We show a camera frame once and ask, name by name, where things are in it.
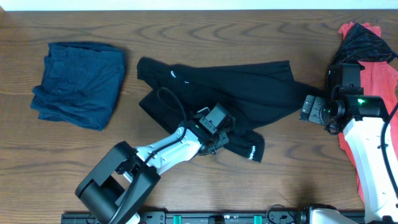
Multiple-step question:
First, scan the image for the black shirt with white logo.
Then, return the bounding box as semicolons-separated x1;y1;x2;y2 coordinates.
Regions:
137;57;324;162

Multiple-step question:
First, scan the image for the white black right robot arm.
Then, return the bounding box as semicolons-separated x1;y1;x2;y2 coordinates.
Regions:
300;63;397;223

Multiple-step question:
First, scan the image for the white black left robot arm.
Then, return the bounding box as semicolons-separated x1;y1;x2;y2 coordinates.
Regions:
75;121;232;223

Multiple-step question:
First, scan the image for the red mesh garment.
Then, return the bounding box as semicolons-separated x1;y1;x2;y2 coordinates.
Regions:
338;22;397;202

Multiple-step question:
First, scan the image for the black patterned garment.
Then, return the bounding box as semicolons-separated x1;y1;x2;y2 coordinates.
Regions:
330;23;397;67

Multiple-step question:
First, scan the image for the folded navy blue garment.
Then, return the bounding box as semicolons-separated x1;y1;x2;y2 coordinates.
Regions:
30;42;126;131

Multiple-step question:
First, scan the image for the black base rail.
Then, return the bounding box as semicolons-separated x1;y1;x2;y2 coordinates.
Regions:
60;211;366;224

